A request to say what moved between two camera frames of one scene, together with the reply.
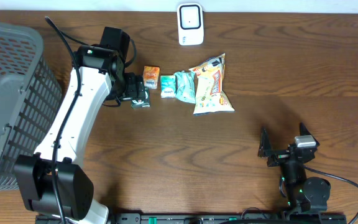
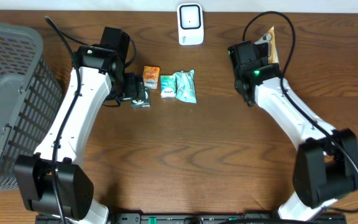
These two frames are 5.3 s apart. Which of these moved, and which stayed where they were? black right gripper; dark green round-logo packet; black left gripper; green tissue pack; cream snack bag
Moved: black right gripper; cream snack bag
Stayed: black left gripper; dark green round-logo packet; green tissue pack
